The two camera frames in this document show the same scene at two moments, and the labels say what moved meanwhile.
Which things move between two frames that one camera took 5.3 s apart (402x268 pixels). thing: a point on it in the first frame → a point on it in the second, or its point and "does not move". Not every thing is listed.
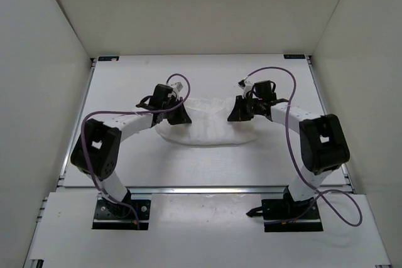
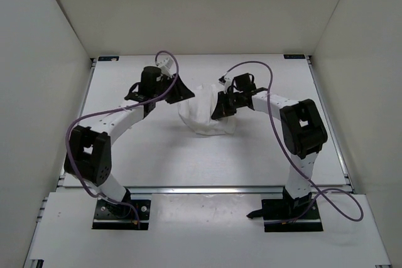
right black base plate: [286, 209] does not move
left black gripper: [181, 118] → [182, 92]
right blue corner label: [294, 56] does not move
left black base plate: [135, 209] does not move
